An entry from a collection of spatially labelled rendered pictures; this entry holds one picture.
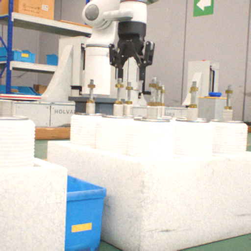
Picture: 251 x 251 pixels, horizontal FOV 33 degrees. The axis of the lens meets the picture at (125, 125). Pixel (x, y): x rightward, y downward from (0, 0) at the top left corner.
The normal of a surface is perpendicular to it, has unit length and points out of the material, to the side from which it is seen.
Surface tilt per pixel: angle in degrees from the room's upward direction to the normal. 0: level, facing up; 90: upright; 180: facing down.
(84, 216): 92
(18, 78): 90
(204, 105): 90
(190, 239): 90
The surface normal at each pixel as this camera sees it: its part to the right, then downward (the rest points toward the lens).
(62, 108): 0.71, 0.07
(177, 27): -0.70, 0.00
